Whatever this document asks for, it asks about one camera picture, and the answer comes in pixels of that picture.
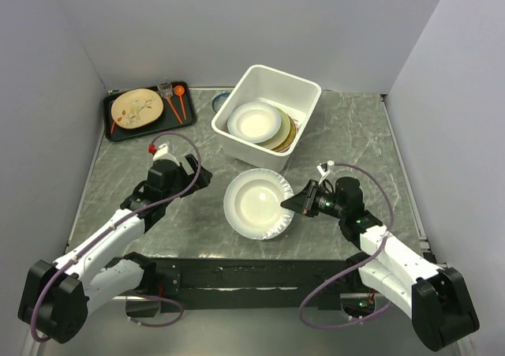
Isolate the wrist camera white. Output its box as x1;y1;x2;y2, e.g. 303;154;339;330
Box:
148;142;178;163
316;160;335;185

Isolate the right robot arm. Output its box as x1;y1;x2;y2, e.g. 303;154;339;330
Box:
281;177;480;351

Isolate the orange chopstick-like stick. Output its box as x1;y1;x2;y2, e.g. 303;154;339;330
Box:
165;96;183;125

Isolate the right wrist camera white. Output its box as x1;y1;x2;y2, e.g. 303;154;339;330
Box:
316;160;335;185

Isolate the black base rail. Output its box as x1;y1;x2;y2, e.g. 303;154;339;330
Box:
109;255;391;313

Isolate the orange spoon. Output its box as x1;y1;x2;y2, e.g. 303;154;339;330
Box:
174;84;187;121

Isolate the white plastic bin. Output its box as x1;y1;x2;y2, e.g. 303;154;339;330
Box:
211;65;321;172

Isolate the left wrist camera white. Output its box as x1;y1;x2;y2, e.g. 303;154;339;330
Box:
148;142;178;163

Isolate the aluminium frame rail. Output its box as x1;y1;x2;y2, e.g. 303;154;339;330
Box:
90;263;458;302

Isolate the beige bird plate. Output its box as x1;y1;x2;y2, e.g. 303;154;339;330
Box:
110;88;164;129

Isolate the small clear glass cup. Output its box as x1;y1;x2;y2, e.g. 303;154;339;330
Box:
157;81;173;99

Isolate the small blue patterned dish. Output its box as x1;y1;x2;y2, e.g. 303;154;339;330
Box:
211;92;230;112

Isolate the black serving tray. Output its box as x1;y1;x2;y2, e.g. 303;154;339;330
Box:
102;81;196;142

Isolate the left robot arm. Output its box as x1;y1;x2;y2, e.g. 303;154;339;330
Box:
18;154;212;343

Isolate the cream plate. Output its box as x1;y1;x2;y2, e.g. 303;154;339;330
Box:
258;108;291;150

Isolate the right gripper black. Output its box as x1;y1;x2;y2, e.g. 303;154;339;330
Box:
282;179;346;219

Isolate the woven bamboo mat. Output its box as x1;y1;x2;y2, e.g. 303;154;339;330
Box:
273;118;297;152

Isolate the white plate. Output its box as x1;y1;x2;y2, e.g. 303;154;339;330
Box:
223;168;294;241
227;102;282;144

